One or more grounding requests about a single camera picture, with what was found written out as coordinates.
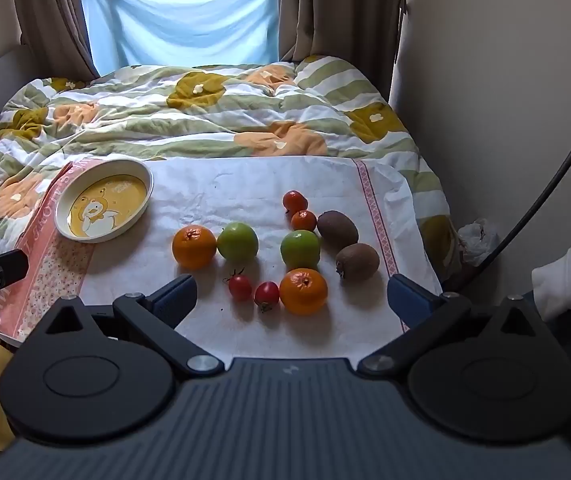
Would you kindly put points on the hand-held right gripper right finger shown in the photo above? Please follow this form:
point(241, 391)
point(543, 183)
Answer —
point(408, 300)

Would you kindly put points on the green apple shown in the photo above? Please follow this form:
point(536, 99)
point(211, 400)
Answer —
point(238, 241)
point(299, 250)

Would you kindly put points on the light blue window cloth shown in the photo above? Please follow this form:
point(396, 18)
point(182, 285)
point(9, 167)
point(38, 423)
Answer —
point(180, 15)

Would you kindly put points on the orange-red cherry tomato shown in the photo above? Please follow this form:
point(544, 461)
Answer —
point(304, 220)
point(295, 201)

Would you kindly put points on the person's white clothing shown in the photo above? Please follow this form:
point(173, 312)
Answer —
point(570, 275)

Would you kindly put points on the yellow duck print plate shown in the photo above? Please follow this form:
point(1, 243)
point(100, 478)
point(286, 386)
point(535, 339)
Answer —
point(110, 200)

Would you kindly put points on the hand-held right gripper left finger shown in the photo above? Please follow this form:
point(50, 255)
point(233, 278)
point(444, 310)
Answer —
point(180, 296)

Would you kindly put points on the white plastic bag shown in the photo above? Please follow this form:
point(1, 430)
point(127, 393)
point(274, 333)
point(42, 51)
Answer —
point(478, 242)

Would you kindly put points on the red long-stemmed cherry tomato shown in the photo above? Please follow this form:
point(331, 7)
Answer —
point(240, 287)

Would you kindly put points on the white cloth with pink border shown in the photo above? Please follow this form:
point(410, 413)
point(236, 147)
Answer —
point(245, 185)

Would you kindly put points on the green striped floral blanket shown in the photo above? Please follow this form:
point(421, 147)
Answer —
point(215, 110)

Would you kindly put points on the orange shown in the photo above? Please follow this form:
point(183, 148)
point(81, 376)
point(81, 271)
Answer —
point(194, 247)
point(303, 292)

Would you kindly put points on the brown curtain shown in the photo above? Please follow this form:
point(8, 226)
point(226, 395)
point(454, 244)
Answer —
point(335, 10)
point(50, 15)

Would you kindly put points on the brown kiwi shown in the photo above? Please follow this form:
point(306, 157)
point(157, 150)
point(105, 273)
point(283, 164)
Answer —
point(358, 261)
point(338, 229)

